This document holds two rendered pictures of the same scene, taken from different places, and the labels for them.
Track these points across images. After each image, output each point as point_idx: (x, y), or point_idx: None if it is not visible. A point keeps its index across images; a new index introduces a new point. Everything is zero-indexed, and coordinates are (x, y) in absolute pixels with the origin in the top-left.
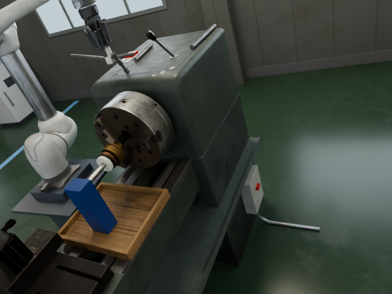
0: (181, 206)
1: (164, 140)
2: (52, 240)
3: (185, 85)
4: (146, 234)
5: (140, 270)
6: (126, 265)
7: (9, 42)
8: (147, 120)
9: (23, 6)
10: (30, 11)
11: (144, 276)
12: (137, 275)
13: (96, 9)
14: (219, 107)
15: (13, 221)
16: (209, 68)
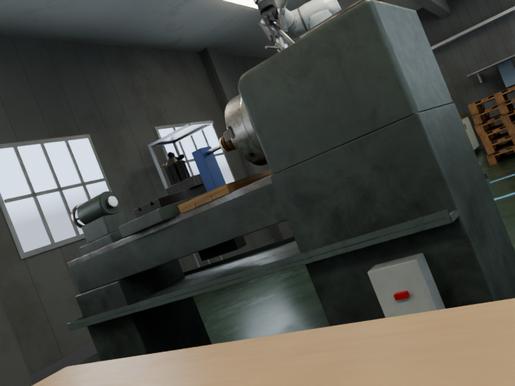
0: (250, 214)
1: (237, 138)
2: (189, 179)
3: (248, 86)
4: (196, 205)
5: (192, 230)
6: (181, 215)
7: (315, 24)
8: (227, 114)
9: (276, 1)
10: (281, 3)
11: (195, 238)
12: (190, 232)
13: (263, 3)
14: (325, 124)
15: (180, 155)
16: (304, 67)
